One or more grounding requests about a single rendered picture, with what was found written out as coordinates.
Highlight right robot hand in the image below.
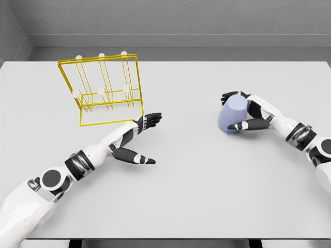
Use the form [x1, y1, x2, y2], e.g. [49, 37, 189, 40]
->
[220, 91, 288, 131]

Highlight yellow wire cup holder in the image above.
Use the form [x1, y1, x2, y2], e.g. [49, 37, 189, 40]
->
[57, 51, 145, 127]

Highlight lavender blue cup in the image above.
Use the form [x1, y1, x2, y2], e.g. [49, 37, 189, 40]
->
[217, 95, 248, 135]

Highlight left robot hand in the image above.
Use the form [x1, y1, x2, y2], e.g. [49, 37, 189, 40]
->
[99, 112, 163, 165]

